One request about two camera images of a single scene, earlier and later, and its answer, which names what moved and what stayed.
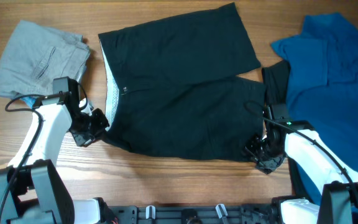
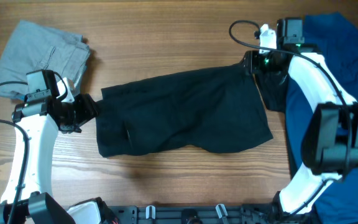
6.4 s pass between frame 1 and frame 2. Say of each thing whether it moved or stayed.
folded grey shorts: stayed
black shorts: moved
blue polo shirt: stayed
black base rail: stayed
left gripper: moved
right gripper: moved
